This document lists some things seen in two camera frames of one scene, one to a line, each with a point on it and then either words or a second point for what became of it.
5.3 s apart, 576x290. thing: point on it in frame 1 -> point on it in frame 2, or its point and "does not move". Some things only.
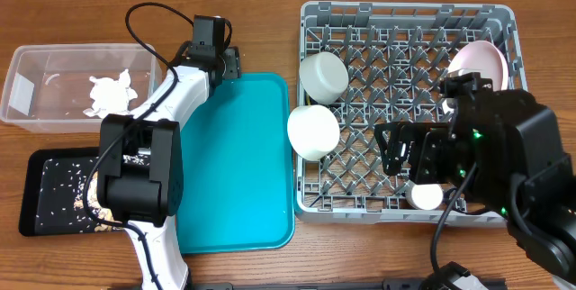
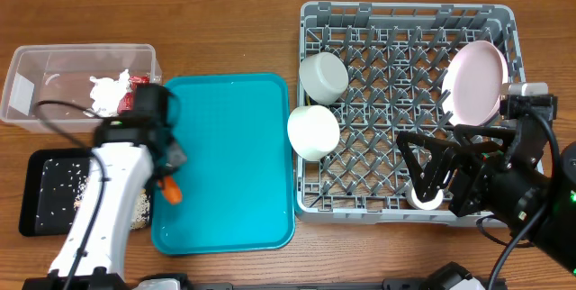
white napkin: [111, 96] does not move
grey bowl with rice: [323, 77] does not move
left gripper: [232, 67] -> [175, 157]
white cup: [424, 196] does not move
